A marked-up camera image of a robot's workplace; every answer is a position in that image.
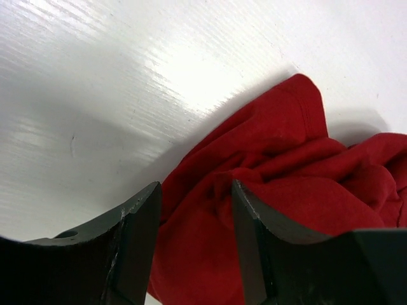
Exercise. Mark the dark red t shirt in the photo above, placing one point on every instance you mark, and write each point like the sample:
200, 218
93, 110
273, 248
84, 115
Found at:
278, 146

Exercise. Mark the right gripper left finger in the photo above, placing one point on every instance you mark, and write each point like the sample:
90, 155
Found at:
106, 260

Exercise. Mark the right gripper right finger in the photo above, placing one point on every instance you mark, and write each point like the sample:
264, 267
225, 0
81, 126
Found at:
284, 262

